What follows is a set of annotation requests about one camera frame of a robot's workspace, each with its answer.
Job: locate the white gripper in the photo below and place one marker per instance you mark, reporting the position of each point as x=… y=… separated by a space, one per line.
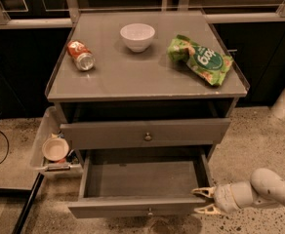
x=223 y=196

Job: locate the grey drawer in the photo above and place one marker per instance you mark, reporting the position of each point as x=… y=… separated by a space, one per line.
x=142 y=182
x=124 y=134

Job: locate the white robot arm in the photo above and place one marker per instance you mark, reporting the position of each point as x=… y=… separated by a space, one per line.
x=249 y=165

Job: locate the grey top drawer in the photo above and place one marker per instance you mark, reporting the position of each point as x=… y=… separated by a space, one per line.
x=124 y=134

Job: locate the grey drawer cabinet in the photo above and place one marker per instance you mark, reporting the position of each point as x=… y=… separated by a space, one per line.
x=147 y=86

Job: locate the green chip bag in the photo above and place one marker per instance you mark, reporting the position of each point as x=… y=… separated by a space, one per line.
x=204 y=62

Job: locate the small white bowl in bin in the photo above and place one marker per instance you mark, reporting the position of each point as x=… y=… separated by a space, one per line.
x=55 y=149

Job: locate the white ceramic bowl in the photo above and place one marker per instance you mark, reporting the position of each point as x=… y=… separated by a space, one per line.
x=137 y=36

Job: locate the orange soda can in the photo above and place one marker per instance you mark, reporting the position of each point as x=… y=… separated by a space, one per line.
x=81 y=55

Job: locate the black floor rail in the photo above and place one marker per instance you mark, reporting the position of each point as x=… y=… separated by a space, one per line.
x=28 y=204

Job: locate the metal railing frame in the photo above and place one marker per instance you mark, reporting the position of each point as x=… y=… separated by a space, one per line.
x=28 y=20

